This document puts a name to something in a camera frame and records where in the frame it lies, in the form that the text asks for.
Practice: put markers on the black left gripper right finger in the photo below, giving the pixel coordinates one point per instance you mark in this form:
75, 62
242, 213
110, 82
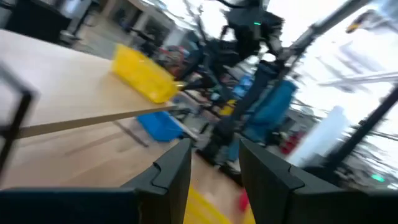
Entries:
267, 186

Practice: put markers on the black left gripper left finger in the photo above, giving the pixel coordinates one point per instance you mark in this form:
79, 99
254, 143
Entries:
168, 186

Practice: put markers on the red plastic basket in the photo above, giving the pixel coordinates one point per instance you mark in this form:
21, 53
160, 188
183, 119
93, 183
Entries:
243, 201

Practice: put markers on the yellow plastic basket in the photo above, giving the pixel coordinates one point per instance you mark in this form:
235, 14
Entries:
143, 73
199, 211

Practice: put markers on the blue plastic basket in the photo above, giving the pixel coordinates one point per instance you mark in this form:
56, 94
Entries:
160, 126

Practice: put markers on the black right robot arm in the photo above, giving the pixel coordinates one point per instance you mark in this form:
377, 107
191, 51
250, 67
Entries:
248, 31

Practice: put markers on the wooden shelf with black legs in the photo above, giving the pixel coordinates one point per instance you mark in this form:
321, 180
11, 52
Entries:
62, 87

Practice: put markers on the dark office furniture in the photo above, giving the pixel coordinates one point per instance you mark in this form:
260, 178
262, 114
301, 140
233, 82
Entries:
37, 21

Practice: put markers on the black aluminium rig frame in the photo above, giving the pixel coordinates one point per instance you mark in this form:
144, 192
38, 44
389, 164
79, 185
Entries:
362, 130

